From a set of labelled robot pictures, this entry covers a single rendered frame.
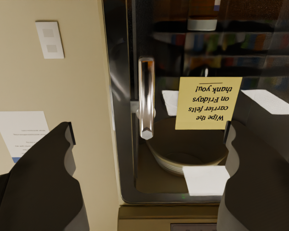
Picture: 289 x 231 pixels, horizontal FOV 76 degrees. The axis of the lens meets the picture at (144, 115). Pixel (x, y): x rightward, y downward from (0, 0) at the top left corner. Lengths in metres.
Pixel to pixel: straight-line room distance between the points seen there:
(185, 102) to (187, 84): 0.03
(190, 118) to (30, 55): 0.64
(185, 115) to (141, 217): 0.22
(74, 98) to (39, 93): 0.13
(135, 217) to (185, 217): 0.09
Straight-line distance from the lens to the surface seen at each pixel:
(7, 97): 0.89
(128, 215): 0.39
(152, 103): 0.19
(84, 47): 0.70
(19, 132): 0.96
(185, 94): 0.24
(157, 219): 0.39
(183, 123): 0.26
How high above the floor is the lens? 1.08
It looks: 29 degrees up
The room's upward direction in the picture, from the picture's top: 180 degrees clockwise
